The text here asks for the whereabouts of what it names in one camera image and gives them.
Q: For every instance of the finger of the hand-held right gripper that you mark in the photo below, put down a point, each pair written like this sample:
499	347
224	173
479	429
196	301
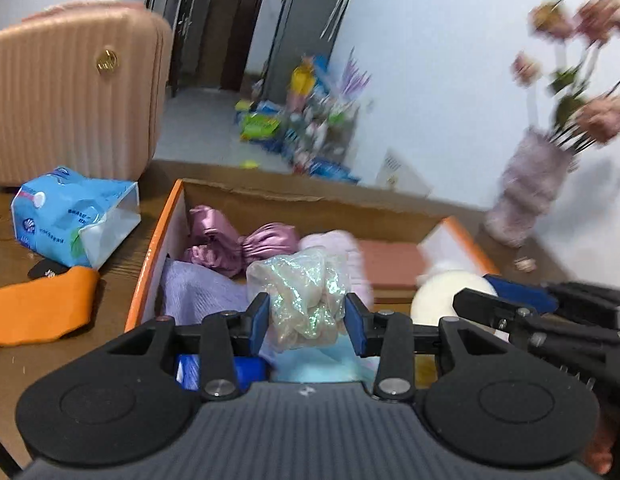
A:
520	290
480	305

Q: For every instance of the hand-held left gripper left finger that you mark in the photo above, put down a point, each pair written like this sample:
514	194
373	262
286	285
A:
260	317

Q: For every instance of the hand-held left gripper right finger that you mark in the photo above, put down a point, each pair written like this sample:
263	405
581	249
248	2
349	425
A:
355	325

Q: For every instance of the iridescent white scrunchie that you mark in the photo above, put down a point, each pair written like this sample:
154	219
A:
300	300

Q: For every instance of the white round sponge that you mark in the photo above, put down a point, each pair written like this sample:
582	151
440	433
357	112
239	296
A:
435	300

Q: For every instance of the light blue plush toy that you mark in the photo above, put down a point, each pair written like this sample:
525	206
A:
320	365

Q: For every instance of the blue packet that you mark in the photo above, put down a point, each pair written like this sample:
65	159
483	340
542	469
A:
250	370

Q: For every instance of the purple knitted cloth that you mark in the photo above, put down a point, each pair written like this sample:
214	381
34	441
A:
199	290

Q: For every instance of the pale pink fluffy cloth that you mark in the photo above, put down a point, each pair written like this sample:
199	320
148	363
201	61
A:
335	245

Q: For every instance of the red orange cardboard box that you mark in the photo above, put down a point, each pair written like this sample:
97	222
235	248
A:
290	200

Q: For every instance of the small pale scrap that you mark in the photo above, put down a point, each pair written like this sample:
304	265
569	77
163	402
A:
524	264

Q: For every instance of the brown flat block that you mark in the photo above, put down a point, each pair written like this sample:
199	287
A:
390	265

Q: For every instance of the pink satin bow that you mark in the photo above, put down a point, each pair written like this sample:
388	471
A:
214	240

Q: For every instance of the pink textured vase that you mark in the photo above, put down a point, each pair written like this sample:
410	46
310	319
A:
530	185

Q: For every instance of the white flat panel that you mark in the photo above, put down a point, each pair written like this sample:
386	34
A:
402	175

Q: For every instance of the pink artificial flowers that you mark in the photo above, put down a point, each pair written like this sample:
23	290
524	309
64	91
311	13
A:
600	115

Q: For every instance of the pile of colourful clutter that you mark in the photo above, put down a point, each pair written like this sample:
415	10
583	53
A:
310	120

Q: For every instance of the small black object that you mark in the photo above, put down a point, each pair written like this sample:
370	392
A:
44	270

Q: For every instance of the blue tissue pack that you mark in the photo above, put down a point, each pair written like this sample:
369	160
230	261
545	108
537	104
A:
64	210

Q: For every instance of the orange cloth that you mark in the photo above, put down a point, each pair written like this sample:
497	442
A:
34	305

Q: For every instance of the pink ribbed suitcase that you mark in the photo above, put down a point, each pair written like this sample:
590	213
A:
64	110

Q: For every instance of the grey cabinet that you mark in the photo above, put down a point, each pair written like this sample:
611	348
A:
300	35

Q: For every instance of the dark door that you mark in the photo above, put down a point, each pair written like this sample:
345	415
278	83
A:
219	25

